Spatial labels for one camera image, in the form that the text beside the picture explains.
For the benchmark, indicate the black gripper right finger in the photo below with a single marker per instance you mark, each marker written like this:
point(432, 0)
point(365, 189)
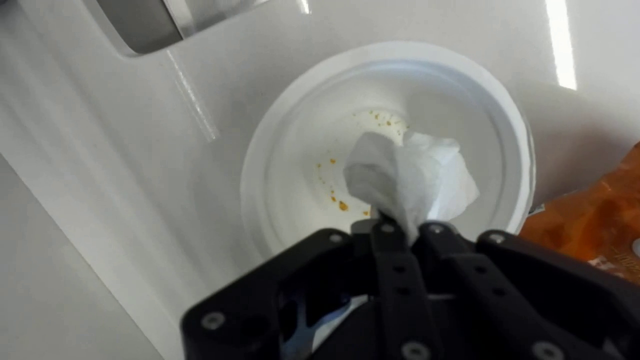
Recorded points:
point(520, 300)

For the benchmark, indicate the orange chip bag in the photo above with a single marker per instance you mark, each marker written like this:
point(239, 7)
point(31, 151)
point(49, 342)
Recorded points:
point(600, 213)

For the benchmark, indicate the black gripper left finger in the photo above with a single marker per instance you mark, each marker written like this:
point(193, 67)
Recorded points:
point(392, 300)

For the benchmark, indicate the stainless steel sink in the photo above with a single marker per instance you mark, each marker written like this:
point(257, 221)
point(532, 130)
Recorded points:
point(141, 22)

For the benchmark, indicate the white bowl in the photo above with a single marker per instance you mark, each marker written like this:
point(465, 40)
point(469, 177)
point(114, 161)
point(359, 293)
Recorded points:
point(301, 133)

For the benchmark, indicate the white tissue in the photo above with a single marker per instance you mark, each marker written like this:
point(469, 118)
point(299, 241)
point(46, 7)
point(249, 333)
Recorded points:
point(412, 180)

